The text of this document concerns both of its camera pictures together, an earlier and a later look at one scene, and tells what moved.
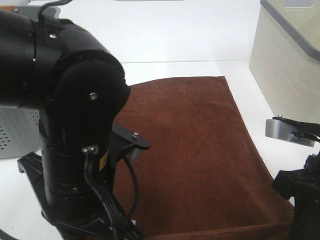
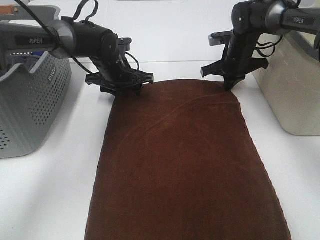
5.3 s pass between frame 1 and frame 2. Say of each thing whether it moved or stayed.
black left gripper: moved
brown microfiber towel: stayed
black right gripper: moved
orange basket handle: stayed
